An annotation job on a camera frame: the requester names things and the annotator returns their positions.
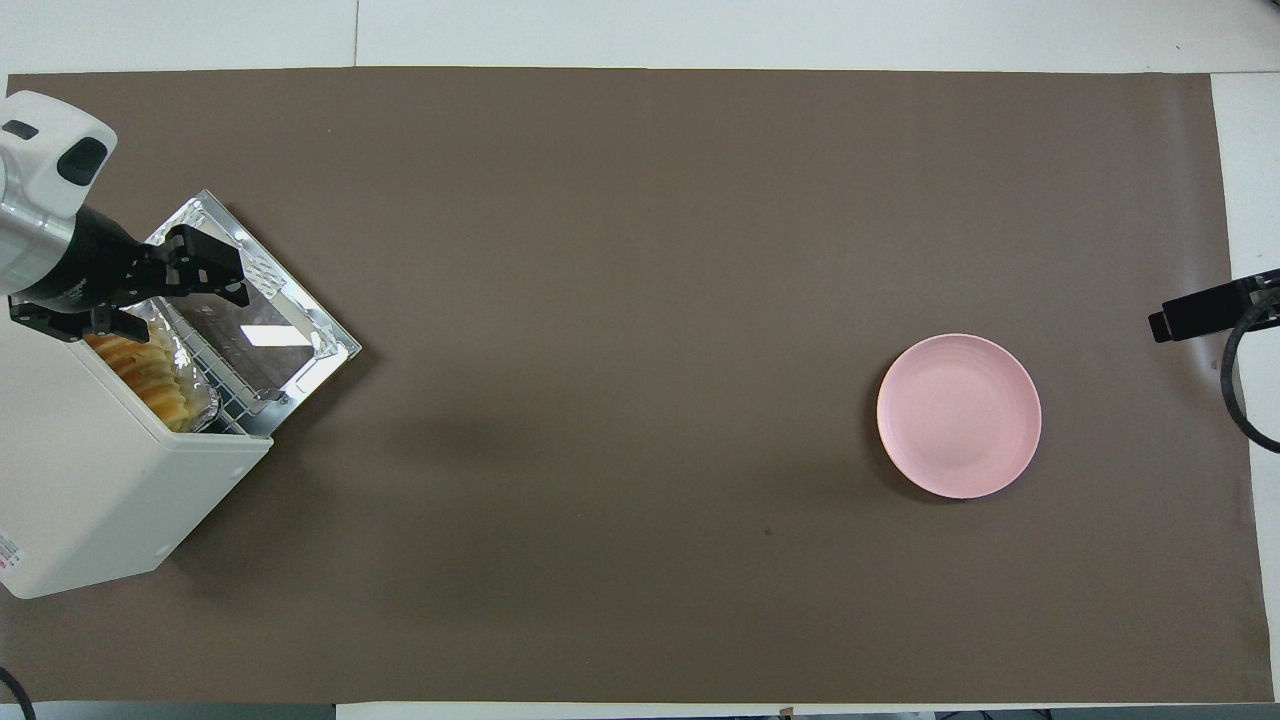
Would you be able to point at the pink round plate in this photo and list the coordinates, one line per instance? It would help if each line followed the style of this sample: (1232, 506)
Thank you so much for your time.
(958, 416)

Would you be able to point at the brown table mat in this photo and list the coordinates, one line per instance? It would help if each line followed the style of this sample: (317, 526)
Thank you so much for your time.
(640, 300)

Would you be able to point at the white toaster oven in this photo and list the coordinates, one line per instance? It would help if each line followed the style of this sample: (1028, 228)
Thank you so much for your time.
(90, 500)

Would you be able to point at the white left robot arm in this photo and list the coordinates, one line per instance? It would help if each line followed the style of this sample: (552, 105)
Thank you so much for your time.
(45, 150)

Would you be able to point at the golden sliced bread loaf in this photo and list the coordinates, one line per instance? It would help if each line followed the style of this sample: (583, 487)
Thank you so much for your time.
(145, 375)

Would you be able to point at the aluminium foil tray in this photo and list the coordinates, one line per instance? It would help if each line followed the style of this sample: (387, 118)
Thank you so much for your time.
(195, 385)

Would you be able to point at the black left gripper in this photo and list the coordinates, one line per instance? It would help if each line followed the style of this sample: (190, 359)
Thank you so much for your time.
(85, 265)

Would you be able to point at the glass oven door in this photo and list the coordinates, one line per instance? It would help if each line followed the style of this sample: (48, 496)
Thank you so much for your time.
(262, 345)

